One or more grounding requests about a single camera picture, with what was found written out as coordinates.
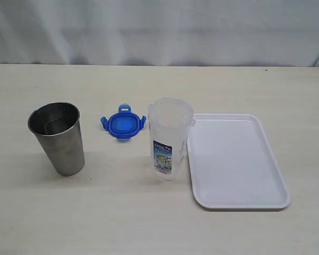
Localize blue plastic lid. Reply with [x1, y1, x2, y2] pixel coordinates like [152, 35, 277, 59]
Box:
[100, 104, 147, 142]

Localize stainless steel cup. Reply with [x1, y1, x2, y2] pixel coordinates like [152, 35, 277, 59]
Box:
[28, 102, 85, 176]

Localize clear plastic container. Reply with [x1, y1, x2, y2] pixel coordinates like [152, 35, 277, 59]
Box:
[148, 97, 195, 181]

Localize white plastic tray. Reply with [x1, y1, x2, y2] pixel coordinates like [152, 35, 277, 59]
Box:
[187, 113, 291, 211]

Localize white backdrop cloth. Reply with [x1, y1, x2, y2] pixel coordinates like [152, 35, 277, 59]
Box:
[0, 1, 319, 66]

